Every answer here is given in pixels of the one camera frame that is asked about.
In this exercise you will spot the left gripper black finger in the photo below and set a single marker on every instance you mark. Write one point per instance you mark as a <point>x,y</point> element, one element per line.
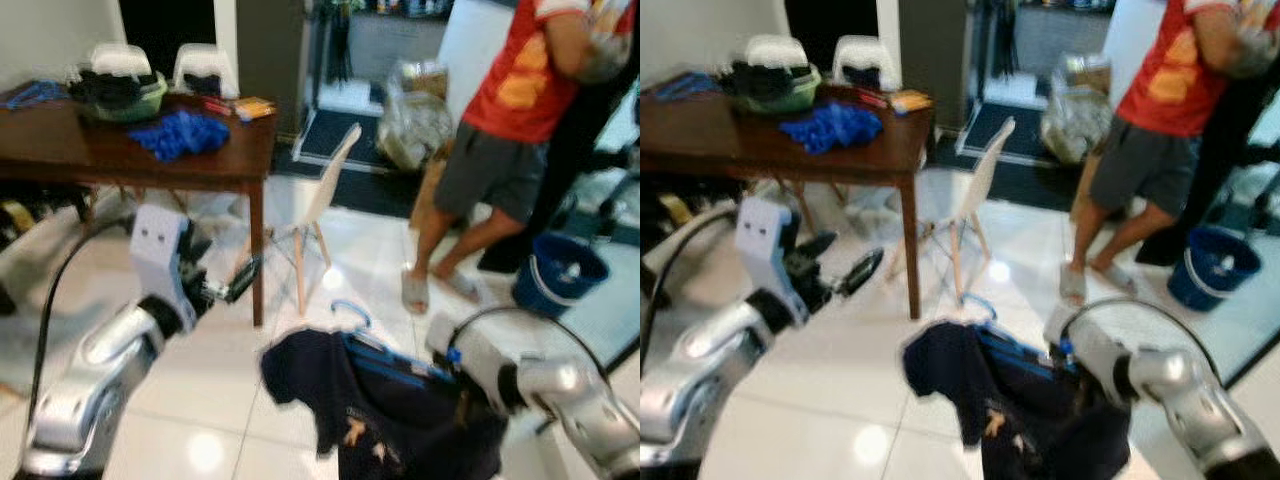
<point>866,273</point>
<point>817,246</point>
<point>243,280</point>
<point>202,246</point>

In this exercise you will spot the blue plastic clothes hanger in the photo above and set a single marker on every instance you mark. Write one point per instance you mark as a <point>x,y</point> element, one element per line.
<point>390,362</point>
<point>1020,350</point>

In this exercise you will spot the dark navy shirt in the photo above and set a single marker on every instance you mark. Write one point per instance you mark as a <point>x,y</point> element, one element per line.
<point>400,430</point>
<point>1040,430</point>

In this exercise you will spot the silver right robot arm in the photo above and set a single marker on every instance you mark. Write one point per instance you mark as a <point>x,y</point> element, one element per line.
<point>1190,400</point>
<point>580,400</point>

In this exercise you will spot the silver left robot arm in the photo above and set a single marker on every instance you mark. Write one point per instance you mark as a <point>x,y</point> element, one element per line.
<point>90,390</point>
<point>700,390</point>

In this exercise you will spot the white chair with wooden legs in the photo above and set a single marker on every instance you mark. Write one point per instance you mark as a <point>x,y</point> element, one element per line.
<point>985,180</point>
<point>325,190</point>

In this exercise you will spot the pink pen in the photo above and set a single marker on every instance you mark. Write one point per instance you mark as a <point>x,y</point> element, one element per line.
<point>205,104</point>
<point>862,97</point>

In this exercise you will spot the brown wooden table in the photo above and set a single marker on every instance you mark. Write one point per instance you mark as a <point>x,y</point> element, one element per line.
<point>60,150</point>
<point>720,140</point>

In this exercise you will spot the light green laundry basket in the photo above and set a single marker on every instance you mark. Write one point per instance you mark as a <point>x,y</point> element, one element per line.
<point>775,105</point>
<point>125,112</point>

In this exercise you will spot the orange notepad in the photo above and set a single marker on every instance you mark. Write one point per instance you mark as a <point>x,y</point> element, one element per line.
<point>255,107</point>
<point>910,100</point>

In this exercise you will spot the pile of clothes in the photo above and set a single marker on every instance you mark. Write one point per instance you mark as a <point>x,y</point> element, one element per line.
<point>205,84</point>
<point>862,77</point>

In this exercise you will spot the white plastic chair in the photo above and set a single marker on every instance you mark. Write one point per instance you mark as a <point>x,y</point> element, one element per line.
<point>775,48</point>
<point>205,58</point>
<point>120,55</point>
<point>865,50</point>

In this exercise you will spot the grey plastic bag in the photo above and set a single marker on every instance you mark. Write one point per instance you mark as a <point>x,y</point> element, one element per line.
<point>1075,125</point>
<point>415,130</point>

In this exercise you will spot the person in black clothes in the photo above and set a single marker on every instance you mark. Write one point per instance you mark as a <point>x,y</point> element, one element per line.
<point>1230,160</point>
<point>580,170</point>

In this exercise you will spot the blue plastic bucket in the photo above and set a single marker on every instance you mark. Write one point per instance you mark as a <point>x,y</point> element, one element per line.
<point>560,275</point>
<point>1215,268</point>

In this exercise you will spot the cardboard box with paper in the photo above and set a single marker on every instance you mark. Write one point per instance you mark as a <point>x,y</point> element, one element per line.
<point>1085,70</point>
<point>425,78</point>

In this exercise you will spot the person in red shirt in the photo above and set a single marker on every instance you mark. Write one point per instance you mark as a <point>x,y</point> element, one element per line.
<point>1160,100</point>
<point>510,100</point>

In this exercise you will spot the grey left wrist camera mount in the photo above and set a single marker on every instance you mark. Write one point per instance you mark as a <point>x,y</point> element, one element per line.
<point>765,245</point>
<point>158,250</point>

